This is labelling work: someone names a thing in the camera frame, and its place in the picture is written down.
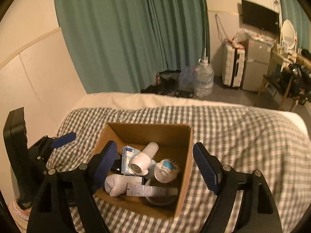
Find brown cardboard box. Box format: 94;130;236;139
92;123;194;218

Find green curtain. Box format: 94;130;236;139
146;0;211;73
276;0;311;50
52;0;168;94

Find dark shoes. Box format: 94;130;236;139
140;70;195;98

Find large clear water bottle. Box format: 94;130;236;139
194;58;215;97

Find black wall television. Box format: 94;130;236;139
241;0;280;35

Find white sock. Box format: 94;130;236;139
104;174;142;197

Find silver small fridge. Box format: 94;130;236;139
242;38;274;93

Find blue white tissue packet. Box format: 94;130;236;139
121;146;139;174

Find wooden dressing table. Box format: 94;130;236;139
258;50;311;111

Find white mattress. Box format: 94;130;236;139
73;92;311;136

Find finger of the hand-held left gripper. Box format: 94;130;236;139
36;132;77;157
33;155;54;175

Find white mini hair dryer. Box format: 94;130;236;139
129;142;159;176

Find white oval mirror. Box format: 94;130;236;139
280;19;297;49

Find clear plastic bag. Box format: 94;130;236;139
178;65;198;88

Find hanging wall cable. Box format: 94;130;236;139
214;14;229;43

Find white suitcase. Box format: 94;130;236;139
222;42;247;89

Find white cream tube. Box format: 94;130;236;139
126;183;179;197

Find black bag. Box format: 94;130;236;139
279;49;311;106

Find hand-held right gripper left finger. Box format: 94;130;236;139
26;141;117;233

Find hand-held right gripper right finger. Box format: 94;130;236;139
193;142;283;233

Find checkered blanket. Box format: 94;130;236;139
46;105;311;233

